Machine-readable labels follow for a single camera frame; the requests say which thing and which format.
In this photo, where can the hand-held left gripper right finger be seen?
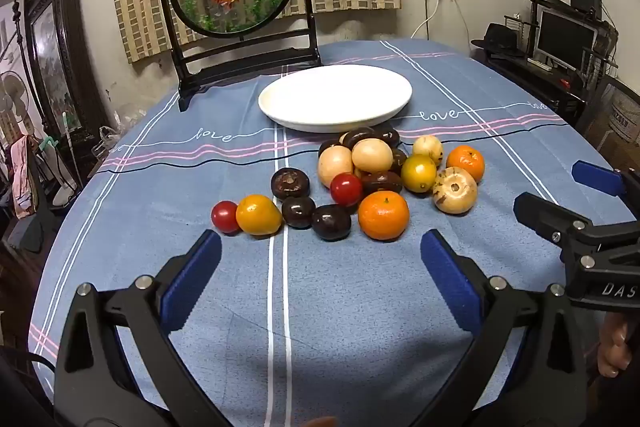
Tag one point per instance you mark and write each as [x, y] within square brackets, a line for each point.
[452, 282]

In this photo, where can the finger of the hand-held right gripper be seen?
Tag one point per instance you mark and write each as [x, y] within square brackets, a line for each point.
[595, 177]
[540, 212]

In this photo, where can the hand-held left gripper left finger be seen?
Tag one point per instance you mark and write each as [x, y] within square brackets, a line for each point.
[192, 282]

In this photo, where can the red cherry tomato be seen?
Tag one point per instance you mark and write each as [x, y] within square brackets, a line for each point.
[346, 188]
[225, 217]

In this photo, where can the beige fruit with hollow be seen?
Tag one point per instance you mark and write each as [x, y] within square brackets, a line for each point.
[455, 190]

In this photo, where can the orange tangerine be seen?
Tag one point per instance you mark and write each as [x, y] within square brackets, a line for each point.
[383, 215]
[466, 163]

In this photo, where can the yellow tomato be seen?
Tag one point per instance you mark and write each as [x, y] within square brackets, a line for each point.
[258, 215]

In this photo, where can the yellow green citrus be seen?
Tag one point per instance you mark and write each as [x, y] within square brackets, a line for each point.
[418, 173]

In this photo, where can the dark brown oblong fruit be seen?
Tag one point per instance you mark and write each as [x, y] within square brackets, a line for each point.
[360, 137]
[381, 182]

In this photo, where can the beige spotted round fruit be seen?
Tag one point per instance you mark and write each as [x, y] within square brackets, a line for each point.
[427, 148]

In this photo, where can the smooth beige round fruit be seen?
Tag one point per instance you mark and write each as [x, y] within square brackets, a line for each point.
[372, 155]

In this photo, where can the white oval plate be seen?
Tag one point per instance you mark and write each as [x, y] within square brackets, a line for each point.
[335, 97]

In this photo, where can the person's right hand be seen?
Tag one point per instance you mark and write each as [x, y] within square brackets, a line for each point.
[617, 347]

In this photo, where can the black mesh chair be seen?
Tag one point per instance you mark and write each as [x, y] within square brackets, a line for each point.
[620, 117]

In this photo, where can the black computer desk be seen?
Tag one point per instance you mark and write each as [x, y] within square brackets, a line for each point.
[540, 82]

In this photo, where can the blue striped tablecloth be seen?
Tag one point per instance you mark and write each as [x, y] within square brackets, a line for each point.
[320, 307]

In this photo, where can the computer monitor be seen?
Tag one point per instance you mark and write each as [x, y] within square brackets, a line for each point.
[565, 37]

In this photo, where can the clear plastic bag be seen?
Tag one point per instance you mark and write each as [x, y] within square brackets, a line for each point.
[107, 139]

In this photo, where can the black hat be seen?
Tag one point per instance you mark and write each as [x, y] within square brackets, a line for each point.
[497, 39]

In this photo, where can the pink cloth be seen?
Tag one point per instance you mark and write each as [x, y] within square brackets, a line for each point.
[22, 177]

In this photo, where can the white standing fan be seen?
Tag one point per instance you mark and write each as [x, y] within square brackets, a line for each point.
[10, 94]

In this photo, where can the dark wooden framed picture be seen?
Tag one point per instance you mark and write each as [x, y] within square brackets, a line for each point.
[50, 57]

